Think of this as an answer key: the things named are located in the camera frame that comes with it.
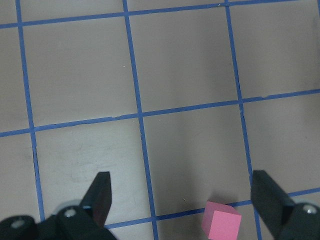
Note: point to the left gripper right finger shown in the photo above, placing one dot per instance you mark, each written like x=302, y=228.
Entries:
x=285, y=218

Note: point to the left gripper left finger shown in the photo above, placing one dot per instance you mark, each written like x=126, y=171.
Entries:
x=85, y=221

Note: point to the pink cube upper left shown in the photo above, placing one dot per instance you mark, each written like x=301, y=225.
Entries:
x=221, y=221

